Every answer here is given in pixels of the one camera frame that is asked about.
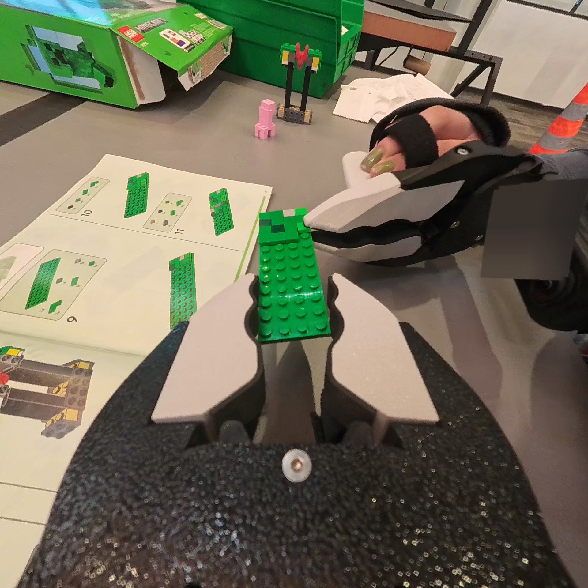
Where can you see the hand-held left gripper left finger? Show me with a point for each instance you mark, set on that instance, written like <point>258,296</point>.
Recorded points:
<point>207,367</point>

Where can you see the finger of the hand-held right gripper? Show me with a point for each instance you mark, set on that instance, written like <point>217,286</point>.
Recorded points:
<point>377,248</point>
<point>386,207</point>

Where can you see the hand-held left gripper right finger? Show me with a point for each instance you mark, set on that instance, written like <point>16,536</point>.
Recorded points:
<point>381,367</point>

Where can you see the green studded brick plate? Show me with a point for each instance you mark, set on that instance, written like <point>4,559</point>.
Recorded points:
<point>294,285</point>

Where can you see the person's right hand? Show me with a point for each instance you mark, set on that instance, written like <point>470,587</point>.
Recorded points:
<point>441,124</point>

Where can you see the orange traffic cone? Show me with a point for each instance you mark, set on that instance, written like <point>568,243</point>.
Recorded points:
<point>565,124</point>

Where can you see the building instruction booklet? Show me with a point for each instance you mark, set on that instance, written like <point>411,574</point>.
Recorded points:
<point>92,294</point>

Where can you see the small pink brick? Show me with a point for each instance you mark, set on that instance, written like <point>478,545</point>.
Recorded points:
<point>265,119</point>

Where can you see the black brick tower model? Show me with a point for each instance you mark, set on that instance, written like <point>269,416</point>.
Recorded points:
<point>299,83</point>

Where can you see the green plastic bin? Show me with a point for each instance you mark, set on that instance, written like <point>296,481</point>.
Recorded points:
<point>294,28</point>

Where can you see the green brick set box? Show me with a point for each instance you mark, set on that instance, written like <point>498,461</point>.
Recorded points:
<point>83,46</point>

